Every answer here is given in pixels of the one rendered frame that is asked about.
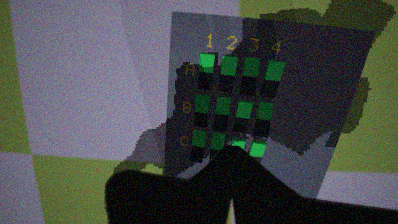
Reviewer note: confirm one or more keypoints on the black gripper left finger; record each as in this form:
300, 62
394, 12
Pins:
149, 198

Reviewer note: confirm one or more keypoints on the dark grey switch panel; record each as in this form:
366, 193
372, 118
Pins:
280, 90

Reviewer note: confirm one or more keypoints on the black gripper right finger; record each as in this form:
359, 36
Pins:
259, 197

